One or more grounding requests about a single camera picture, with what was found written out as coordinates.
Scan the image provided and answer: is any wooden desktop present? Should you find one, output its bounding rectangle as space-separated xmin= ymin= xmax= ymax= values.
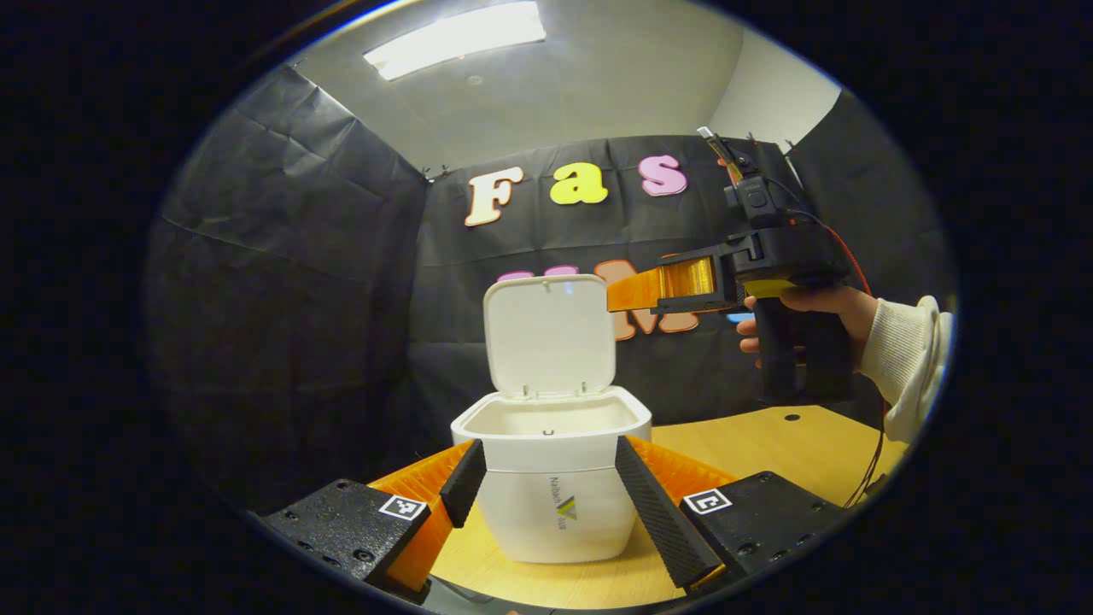
xmin=367 ymin=406 xmax=910 ymax=612

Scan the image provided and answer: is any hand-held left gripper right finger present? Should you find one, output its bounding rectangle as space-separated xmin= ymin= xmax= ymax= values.
xmin=615 ymin=434 xmax=846 ymax=590

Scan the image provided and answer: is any white desktop garbage bin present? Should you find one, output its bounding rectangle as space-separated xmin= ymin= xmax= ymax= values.
xmin=451 ymin=273 xmax=652 ymax=565

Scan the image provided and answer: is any rectangular ceiling light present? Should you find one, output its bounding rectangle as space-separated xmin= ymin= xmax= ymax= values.
xmin=363 ymin=0 xmax=547 ymax=82

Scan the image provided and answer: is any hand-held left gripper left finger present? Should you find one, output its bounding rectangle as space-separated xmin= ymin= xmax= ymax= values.
xmin=260 ymin=440 xmax=488 ymax=595

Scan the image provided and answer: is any red and black gripper cable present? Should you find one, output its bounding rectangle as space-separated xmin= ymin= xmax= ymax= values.
xmin=764 ymin=175 xmax=889 ymax=509

